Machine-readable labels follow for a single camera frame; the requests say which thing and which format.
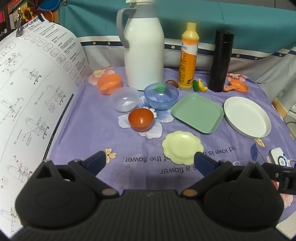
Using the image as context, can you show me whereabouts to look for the white thermos jug grey handle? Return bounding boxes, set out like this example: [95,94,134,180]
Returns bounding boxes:
[116,0,165,91]

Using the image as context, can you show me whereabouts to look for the teal cloth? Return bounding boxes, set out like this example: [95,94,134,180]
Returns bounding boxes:
[59,0,296,51]

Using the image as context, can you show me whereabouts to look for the white star-trimmed cloth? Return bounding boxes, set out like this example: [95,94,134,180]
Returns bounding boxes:
[79,35,296,98]

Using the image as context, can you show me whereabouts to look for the brown toy fruit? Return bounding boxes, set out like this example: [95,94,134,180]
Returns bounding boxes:
[164,79,179,89]

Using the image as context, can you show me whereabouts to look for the purple floral tablecloth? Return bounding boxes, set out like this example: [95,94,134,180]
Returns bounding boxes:
[43,66,296,232]

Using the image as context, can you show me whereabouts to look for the pale yellow scalloped plate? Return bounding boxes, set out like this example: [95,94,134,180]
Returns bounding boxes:
[162,131,204,165]

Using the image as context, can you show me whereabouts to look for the blue transparent bowl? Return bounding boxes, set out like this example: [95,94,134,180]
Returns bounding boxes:
[143,83,179,111]

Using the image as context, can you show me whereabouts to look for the sunflower decoration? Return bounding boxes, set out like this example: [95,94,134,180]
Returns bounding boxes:
[19,6,36,21]

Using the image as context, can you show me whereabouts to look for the orange plastic cup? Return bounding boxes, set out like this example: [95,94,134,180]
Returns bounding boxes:
[97,73,122,95]

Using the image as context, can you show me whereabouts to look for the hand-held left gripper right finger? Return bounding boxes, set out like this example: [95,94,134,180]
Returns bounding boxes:
[180,152,281,199]

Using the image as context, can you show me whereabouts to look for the white square device with ring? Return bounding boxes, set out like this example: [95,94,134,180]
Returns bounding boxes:
[268,148,296,166]

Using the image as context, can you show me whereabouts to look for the metal binder clip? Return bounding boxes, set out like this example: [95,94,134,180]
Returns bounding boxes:
[15,13,27,38]

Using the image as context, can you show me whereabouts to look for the black thermos flask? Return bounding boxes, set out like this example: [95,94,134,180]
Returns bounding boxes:
[209,30,235,93]

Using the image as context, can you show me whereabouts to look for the orange toy frying pan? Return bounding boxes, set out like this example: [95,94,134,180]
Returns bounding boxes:
[223,80,249,94]

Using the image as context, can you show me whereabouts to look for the red-orange plastic bowl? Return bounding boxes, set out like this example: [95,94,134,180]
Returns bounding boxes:
[128,108,154,132]

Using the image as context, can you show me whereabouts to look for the green square plate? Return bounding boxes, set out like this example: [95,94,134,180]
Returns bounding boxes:
[171,93,225,134]

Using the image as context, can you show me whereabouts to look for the white oval plate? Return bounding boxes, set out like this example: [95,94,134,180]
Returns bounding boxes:
[223,96,272,139]

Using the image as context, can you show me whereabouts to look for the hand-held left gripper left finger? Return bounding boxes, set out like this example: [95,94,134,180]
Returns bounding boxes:
[31,151,119,199]

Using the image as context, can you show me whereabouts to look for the printed instruction paper sheet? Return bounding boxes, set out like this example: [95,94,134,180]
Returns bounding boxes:
[0,14,90,239]

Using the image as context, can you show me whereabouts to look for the clear plastic bowl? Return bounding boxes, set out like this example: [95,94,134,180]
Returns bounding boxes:
[109,87,140,113]

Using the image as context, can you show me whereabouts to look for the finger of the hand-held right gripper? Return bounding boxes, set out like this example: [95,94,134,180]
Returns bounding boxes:
[262,162,296,195]

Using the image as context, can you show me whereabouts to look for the light wooden furniture edge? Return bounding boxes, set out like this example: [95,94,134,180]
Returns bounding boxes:
[271,98,290,117]

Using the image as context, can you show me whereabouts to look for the yellow orange detergent bottle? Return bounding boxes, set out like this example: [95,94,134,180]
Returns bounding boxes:
[177,22,199,91]

